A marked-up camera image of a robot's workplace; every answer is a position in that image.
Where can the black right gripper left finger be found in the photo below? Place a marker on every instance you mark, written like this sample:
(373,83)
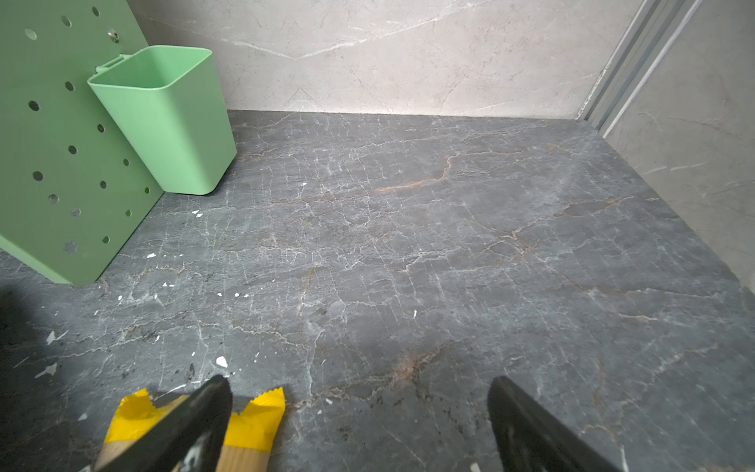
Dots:
(193,432)

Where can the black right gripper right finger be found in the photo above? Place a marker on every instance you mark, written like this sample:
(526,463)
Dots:
(530,438)

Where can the yellow brown spaghetti package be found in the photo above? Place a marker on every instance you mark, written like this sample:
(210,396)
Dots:
(248,440)

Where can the green metal shelf rack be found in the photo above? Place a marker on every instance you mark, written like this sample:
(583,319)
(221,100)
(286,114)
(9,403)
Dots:
(73,190)

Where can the green plastic cup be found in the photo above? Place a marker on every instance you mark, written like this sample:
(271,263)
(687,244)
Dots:
(168,103)

